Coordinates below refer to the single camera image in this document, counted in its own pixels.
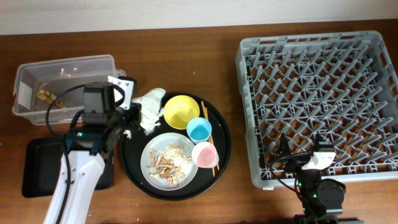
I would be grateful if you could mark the grey plate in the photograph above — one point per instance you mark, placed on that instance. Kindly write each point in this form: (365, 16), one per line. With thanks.
(159, 143)

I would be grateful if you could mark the brown food scrap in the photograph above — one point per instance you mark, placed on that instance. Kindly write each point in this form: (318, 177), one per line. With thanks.
(48, 97)

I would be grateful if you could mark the round black serving tray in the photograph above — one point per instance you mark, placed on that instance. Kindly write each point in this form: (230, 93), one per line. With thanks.
(130, 151)

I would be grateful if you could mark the black rectangular tray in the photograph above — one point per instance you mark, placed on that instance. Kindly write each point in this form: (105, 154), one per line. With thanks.
(42, 167)

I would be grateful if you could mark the clear plastic waste bin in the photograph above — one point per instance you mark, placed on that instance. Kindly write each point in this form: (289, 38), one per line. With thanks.
(56, 76)

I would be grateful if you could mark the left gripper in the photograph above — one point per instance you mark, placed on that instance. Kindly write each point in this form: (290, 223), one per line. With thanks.
(135, 111)

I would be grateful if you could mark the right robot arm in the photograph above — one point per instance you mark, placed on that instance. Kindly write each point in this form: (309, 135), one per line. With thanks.
(322, 199)

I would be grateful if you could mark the pink cup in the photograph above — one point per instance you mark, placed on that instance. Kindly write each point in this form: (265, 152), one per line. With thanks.
(205, 155)

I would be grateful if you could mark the white napkin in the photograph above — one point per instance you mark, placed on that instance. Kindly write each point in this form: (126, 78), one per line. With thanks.
(151, 110)

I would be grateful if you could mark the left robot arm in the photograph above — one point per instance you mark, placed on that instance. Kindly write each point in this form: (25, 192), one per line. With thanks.
(85, 152)

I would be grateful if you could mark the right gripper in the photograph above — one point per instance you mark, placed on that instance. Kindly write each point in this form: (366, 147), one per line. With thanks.
(295, 163)

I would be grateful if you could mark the wooden chopstick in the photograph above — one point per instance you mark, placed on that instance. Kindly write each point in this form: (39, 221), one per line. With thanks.
(203, 105)
(210, 138)

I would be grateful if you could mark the food leftovers on plate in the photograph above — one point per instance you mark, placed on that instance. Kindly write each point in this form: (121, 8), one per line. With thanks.
(173, 164)

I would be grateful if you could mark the grey dishwasher rack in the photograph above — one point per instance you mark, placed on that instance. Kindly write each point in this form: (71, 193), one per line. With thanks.
(340, 85)

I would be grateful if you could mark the blue cup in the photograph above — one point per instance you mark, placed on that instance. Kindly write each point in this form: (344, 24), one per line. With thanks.
(199, 130)

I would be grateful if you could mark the yellow bowl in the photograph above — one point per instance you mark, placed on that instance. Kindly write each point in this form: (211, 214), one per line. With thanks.
(180, 110)

